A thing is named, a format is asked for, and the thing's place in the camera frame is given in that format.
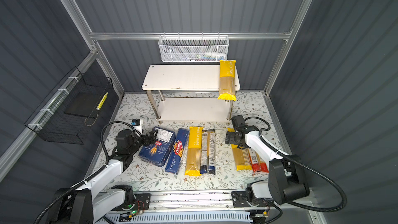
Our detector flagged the yellow Pastatime spaghetti bag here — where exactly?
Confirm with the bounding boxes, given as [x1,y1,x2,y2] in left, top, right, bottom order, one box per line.
[231,144,252,171]
[218,60,236,101]

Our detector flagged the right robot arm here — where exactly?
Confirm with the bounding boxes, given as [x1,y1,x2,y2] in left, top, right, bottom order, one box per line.
[226,115,310,205]

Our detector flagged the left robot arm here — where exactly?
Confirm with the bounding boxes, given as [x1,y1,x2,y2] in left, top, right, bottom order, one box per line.
[35,127,158,224]

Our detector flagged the white two-tier shelf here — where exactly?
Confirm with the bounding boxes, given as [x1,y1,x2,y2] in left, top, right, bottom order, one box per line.
[142,65,234,122]

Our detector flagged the large blue Barilla box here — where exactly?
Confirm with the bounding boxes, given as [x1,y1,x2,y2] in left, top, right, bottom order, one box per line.
[138,127,176,167]

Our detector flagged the floral patterned table mat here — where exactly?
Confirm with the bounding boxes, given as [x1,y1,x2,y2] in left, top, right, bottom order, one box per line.
[105,91,282,191]

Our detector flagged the red spaghetti bag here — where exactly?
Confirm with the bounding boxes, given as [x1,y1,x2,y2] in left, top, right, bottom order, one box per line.
[248,148,268,173]

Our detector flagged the dark blue spaghetti bag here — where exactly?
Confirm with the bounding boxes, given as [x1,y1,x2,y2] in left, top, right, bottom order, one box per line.
[200,129,216,175]

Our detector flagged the slim blue Barilla spaghetti box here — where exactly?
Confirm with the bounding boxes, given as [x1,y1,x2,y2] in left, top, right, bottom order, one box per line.
[165,129,189,174]

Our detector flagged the yellow spaghetti bag centre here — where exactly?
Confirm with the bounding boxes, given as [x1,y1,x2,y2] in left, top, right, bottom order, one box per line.
[185,127,203,177]

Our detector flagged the yellow marker in basket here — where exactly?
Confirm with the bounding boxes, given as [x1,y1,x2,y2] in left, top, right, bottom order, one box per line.
[96,92,108,111]

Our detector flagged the tubes in white basket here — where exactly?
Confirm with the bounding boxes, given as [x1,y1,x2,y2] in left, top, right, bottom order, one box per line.
[182,52,227,62]

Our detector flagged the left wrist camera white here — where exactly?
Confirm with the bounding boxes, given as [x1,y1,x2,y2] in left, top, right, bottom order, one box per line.
[131,119,143,134]

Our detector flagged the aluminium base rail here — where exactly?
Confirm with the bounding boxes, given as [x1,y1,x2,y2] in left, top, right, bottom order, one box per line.
[105,188,315,224]

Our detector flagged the black wire basket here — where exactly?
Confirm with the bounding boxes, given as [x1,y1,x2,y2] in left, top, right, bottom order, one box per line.
[25,68,115,145]

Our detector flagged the white wire mesh basket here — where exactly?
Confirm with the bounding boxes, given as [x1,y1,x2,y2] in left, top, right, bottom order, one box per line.
[158,36,230,63]

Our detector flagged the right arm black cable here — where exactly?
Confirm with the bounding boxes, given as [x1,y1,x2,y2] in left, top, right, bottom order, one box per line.
[244,116,348,213]

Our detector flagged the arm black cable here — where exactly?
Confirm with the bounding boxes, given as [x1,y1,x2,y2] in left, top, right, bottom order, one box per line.
[32,120,142,224]
[244,116,348,213]

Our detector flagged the aluminium frame profile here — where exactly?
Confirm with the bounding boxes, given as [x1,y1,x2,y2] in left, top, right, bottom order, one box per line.
[0,0,325,183]

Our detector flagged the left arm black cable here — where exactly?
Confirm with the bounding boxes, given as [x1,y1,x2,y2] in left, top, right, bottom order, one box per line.
[32,120,142,224]

